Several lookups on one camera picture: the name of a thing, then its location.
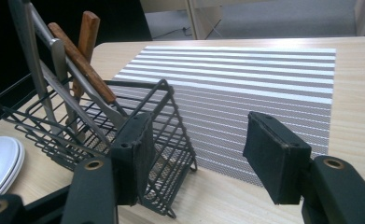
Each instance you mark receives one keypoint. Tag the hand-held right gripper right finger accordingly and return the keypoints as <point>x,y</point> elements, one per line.
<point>276,155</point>

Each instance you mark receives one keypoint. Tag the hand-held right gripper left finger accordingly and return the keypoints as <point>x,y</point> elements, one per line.
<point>133,155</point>

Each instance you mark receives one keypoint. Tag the silver table knife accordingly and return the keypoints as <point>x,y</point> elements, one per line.
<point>29,46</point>

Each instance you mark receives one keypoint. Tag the striped woven placemat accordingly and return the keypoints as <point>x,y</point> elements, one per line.
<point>233,93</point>

